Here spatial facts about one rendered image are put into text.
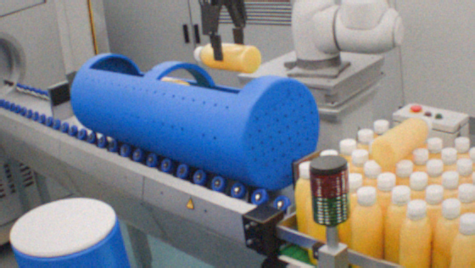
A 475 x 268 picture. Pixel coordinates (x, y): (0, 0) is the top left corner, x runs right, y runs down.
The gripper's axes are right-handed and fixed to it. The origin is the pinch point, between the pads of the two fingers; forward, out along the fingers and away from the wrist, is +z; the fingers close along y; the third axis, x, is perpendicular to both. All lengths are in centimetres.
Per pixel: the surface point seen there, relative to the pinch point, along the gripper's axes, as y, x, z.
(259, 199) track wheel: 10.6, 15.9, 34.5
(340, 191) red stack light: 36, 64, 9
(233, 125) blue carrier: 12.1, 11.9, 15.2
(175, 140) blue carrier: 13.6, -10.7, 22.9
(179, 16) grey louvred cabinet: -123, -184, 26
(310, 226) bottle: 19, 40, 31
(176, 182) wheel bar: 10.9, -17.8, 38.3
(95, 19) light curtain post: -31, -124, 3
